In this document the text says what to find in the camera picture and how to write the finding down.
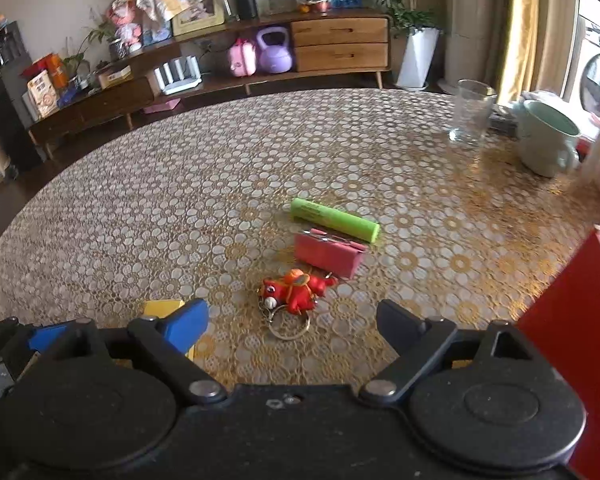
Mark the yellow cardboard box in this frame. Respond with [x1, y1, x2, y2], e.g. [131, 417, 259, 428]
[143, 299, 199, 361]

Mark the red figure keychain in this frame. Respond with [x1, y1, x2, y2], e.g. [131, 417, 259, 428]
[258, 269, 339, 341]

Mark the red binder clip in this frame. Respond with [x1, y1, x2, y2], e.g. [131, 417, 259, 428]
[294, 229, 367, 278]

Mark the green cylindrical tube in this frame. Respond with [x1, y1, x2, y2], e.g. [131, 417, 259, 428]
[290, 198, 380, 243]

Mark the red white storage box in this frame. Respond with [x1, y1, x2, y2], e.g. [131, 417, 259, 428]
[517, 226, 600, 479]

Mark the orange white snack box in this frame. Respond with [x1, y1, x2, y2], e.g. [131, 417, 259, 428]
[28, 70, 58, 118]

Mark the black cabinet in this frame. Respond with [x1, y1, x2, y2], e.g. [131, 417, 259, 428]
[0, 22, 43, 172]

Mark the light green ceramic mug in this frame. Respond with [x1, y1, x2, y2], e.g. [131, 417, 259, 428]
[513, 100, 580, 178]

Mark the clear drinking glass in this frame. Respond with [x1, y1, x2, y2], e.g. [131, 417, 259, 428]
[449, 79, 498, 146]

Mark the white radiator-like rack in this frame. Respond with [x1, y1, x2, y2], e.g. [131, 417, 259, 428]
[154, 55, 202, 96]

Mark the potted green plant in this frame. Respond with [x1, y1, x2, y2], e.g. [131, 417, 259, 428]
[372, 0, 440, 91]

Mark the pink toy case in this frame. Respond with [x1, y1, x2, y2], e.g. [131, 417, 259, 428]
[228, 38, 257, 78]

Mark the wooden tv cabinet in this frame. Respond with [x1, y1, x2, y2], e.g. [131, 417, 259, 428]
[29, 9, 391, 152]

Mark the purple kettlebell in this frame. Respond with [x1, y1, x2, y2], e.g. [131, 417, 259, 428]
[256, 26, 292, 74]

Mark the small potted plant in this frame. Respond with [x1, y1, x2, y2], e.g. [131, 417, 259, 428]
[85, 9, 129, 61]

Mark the washing machine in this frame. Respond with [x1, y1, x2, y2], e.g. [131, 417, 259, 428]
[564, 0, 600, 131]

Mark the framed photo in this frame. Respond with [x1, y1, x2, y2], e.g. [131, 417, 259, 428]
[171, 0, 225, 36]

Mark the pink doll figure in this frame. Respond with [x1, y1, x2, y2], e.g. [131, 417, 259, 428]
[107, 0, 142, 53]

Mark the black cylindrical speaker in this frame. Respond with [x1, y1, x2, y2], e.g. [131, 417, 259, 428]
[234, 0, 259, 21]

